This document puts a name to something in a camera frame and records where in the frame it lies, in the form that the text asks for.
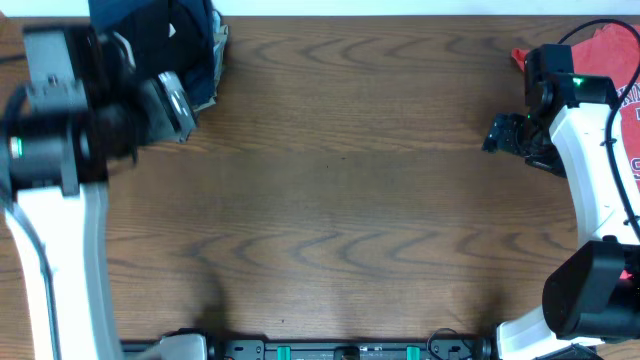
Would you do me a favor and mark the black polo shirt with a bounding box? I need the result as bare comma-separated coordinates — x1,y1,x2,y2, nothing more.
110,1,205,81

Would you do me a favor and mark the red printed t-shirt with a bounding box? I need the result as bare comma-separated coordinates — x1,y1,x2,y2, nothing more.
510,21,640,281

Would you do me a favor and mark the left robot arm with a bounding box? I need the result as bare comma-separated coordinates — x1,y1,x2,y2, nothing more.
1,72,195,359

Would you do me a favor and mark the folded light blue garment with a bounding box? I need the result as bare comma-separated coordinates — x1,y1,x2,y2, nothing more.
212,10,226,50

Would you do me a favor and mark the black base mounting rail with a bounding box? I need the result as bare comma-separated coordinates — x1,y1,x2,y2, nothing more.
121,328,500,360

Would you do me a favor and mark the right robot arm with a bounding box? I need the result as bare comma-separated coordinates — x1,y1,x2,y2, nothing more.
483,67,639,359

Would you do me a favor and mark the folded beige garment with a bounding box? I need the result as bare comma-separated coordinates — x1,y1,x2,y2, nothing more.
194,25,229,111

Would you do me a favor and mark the folded navy blue garment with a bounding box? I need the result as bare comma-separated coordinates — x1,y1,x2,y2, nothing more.
88,0,215,106

